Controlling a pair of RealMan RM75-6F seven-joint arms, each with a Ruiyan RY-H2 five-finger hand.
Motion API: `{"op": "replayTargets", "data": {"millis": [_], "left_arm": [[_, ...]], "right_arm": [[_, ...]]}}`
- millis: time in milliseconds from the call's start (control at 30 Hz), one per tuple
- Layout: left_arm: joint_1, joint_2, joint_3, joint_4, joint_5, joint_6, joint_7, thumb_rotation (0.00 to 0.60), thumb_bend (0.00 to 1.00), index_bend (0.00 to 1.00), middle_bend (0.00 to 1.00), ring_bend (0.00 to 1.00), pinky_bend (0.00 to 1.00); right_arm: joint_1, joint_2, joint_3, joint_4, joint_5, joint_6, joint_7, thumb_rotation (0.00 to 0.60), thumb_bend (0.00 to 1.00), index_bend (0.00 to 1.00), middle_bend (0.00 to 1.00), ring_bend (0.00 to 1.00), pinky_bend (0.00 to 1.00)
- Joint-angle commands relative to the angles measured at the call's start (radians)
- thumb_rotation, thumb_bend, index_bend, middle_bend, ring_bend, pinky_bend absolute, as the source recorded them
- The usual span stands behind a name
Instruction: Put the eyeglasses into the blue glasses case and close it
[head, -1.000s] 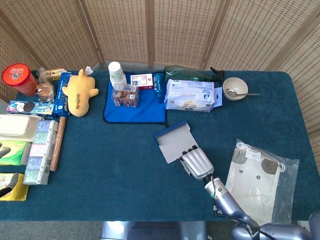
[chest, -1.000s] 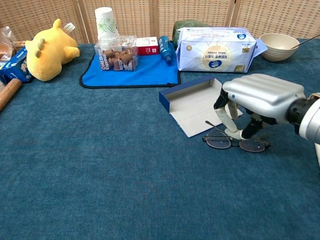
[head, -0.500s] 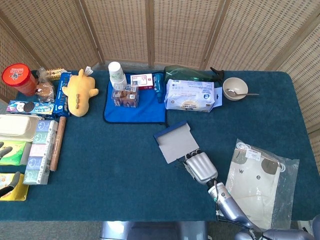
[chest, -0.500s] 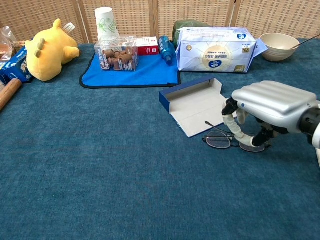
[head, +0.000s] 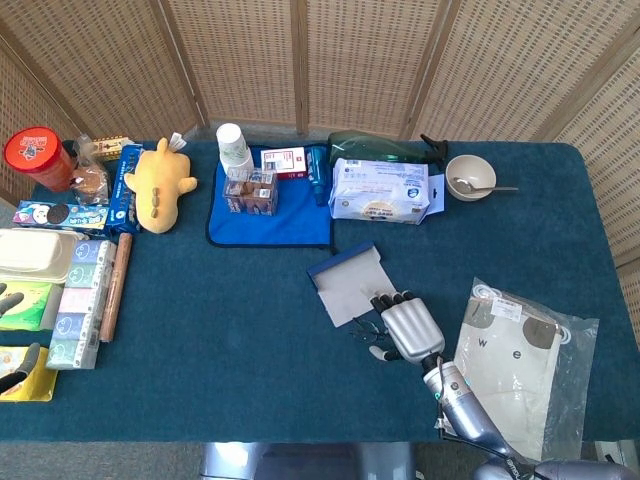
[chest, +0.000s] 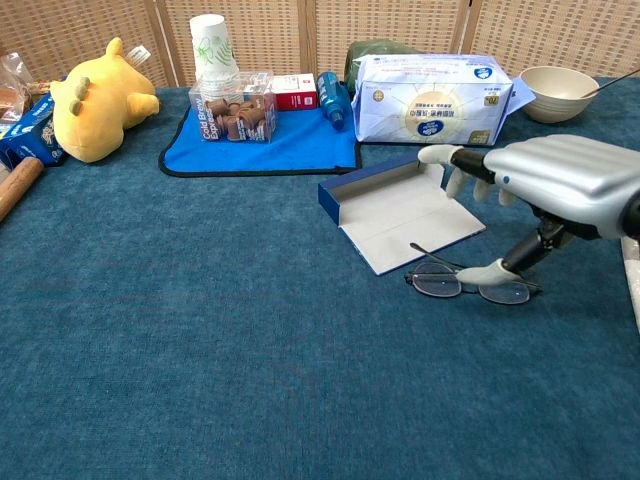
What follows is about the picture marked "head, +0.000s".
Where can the red lidded canister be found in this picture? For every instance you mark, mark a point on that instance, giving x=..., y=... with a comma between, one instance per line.
x=35, y=155

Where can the black eyeglasses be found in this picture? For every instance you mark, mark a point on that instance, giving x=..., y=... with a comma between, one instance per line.
x=367, y=327

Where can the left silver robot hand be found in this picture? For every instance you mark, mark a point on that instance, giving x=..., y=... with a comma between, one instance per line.
x=12, y=297

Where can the grey blue glasses pouch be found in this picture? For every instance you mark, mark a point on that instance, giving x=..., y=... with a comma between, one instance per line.
x=345, y=285

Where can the small blue bottle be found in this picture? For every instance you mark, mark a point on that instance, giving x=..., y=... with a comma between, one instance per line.
x=316, y=170

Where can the bagged brown bread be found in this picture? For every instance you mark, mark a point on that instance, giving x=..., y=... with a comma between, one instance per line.
x=90, y=182

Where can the stack of paper cups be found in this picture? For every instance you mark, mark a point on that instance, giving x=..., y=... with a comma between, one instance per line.
x=232, y=145

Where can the blue cookie box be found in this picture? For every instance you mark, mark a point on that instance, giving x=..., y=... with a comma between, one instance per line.
x=122, y=200

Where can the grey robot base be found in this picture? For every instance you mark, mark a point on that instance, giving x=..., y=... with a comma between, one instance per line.
x=300, y=462

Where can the yellow snack bag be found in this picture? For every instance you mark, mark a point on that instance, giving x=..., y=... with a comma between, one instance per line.
x=45, y=390

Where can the small tan printed box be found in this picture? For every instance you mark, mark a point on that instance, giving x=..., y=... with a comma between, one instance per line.
x=112, y=147

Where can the small brown box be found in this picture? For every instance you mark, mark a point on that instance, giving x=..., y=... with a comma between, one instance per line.
x=250, y=195

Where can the beige bowl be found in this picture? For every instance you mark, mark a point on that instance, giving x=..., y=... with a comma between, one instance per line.
x=475, y=167

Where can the pastel tissue packet bundle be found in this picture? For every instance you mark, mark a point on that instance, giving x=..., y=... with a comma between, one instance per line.
x=80, y=300

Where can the yellow plush toy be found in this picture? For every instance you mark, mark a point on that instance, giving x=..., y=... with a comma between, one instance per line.
x=157, y=185

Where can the red and white box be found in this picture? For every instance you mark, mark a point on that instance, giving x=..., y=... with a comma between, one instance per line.
x=285, y=160

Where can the bagged white cloth package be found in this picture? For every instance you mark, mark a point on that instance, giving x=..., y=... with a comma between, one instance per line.
x=520, y=390

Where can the white clamshell food container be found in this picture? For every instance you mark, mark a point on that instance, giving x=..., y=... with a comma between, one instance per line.
x=35, y=255

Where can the metal spoon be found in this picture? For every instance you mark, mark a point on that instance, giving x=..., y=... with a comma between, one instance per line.
x=462, y=185

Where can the green tissue pack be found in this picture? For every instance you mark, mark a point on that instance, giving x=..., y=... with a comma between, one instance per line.
x=42, y=312

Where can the wooden rolling pin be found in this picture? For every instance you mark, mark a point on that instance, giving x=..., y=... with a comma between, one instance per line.
x=116, y=285

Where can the white wet wipes pack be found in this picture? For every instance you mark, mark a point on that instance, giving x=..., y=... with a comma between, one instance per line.
x=375, y=195

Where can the woven wooden folding screen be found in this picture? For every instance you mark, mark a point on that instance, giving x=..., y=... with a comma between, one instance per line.
x=350, y=60

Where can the Oreo cookie box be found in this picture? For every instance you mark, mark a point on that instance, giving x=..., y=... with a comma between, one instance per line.
x=60, y=215

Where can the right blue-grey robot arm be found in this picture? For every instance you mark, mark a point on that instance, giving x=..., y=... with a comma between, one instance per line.
x=465, y=415

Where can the blue cloth mat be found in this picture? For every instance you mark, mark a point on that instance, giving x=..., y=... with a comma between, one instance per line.
x=270, y=230

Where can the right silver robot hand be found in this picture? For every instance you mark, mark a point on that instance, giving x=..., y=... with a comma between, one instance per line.
x=412, y=330

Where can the green spray bottle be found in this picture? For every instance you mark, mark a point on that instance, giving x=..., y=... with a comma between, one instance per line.
x=365, y=145

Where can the teal table cloth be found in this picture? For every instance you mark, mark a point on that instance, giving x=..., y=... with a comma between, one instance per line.
x=225, y=325

